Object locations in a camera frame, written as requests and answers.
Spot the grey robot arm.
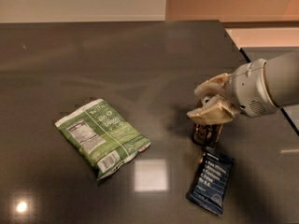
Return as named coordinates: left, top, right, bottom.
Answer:
left=187, top=52, right=299, bottom=125

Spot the dark blue RXBAR wrapper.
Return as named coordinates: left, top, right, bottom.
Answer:
left=187, top=149, right=235, bottom=217

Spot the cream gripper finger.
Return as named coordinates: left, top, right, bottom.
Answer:
left=187, top=94, right=240, bottom=125
left=194, top=73, right=231, bottom=99

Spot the orange La Croix can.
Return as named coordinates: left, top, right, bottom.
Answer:
left=191, top=98, right=224, bottom=148

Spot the green chip bag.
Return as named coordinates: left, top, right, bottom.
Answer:
left=55, top=99, right=150, bottom=180

